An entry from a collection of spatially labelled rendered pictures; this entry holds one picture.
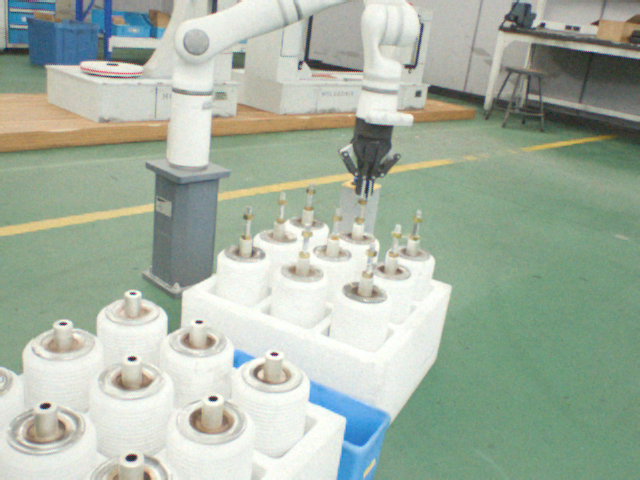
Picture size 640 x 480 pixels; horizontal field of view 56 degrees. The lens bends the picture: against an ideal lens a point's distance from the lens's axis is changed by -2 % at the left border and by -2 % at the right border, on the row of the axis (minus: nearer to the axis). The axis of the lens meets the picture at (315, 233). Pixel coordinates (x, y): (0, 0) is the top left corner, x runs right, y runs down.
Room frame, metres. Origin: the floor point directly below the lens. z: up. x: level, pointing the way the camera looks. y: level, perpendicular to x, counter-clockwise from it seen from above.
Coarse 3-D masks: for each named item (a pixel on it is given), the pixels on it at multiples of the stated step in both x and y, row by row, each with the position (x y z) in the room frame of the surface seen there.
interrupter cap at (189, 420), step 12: (192, 408) 0.56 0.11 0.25; (228, 408) 0.57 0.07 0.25; (240, 408) 0.57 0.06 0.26; (180, 420) 0.54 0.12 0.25; (192, 420) 0.54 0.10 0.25; (228, 420) 0.55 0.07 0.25; (240, 420) 0.55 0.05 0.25; (180, 432) 0.52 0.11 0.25; (192, 432) 0.52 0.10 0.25; (204, 432) 0.53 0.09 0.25; (216, 432) 0.53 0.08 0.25; (228, 432) 0.53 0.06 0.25; (240, 432) 0.53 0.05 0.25; (204, 444) 0.51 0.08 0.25; (216, 444) 0.51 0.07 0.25
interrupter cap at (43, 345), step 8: (72, 328) 0.69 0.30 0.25; (40, 336) 0.66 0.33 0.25; (48, 336) 0.67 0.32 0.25; (80, 336) 0.68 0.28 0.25; (88, 336) 0.68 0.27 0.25; (32, 344) 0.64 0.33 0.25; (40, 344) 0.65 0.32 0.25; (48, 344) 0.65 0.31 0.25; (80, 344) 0.66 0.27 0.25; (88, 344) 0.66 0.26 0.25; (40, 352) 0.63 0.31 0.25; (48, 352) 0.63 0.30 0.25; (56, 352) 0.63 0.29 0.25; (64, 352) 0.64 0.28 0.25; (72, 352) 0.64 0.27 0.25; (80, 352) 0.64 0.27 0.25; (88, 352) 0.65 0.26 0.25; (48, 360) 0.62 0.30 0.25; (56, 360) 0.62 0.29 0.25; (64, 360) 0.62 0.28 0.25
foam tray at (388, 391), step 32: (192, 288) 1.01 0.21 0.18; (448, 288) 1.16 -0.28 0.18; (224, 320) 0.95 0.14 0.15; (256, 320) 0.92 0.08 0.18; (416, 320) 0.99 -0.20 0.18; (256, 352) 0.92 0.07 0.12; (288, 352) 0.89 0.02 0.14; (320, 352) 0.87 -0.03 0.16; (352, 352) 0.85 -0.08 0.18; (384, 352) 0.87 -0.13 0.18; (416, 352) 1.00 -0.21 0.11; (352, 384) 0.84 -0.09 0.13; (384, 384) 0.84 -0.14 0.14; (416, 384) 1.05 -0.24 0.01
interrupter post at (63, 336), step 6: (54, 324) 0.65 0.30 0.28; (60, 324) 0.66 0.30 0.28; (66, 324) 0.66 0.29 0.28; (54, 330) 0.65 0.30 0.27; (60, 330) 0.65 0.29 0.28; (66, 330) 0.65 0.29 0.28; (54, 336) 0.65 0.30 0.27; (60, 336) 0.65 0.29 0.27; (66, 336) 0.65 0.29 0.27; (72, 336) 0.66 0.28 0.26; (60, 342) 0.65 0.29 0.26; (66, 342) 0.65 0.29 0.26; (72, 342) 0.66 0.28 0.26; (60, 348) 0.65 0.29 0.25; (66, 348) 0.65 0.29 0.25
